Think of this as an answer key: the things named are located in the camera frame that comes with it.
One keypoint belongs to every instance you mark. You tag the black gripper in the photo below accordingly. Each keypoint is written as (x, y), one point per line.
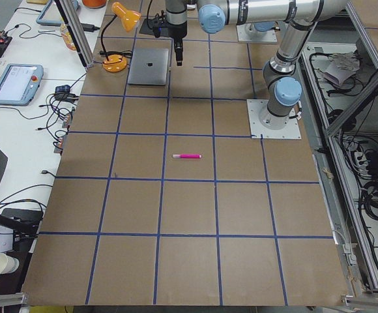
(178, 32)

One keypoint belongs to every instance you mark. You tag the white paper cup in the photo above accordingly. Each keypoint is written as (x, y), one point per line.
(8, 264)

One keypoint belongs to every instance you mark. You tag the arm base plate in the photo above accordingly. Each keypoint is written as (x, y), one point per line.
(264, 125)
(248, 33)

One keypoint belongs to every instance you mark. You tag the orange drink bottle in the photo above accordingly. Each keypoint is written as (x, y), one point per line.
(67, 38)

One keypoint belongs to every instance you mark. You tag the near teach pendant tablet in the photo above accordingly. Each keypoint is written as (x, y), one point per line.
(19, 83)

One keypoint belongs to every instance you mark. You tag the orange desk lamp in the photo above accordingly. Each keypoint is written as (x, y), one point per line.
(117, 60)

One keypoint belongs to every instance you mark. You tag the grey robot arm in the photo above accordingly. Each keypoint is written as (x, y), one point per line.
(258, 17)

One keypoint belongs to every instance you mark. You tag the black power adapter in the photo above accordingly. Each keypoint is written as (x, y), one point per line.
(89, 27)

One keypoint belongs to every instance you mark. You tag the orange round container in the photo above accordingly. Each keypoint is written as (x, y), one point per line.
(93, 4)

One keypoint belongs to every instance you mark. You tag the teach pendant tablet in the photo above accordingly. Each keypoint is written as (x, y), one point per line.
(19, 83)
(49, 15)

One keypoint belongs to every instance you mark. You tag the pink marker pen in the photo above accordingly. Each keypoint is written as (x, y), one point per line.
(187, 156)

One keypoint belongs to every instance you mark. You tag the silver closed laptop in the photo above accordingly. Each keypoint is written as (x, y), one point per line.
(149, 66)

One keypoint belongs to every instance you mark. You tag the far teach pendant tablet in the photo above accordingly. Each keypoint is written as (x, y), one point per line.
(49, 15)

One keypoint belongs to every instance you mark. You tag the aluminium frame post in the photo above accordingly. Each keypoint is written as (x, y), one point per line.
(71, 20)

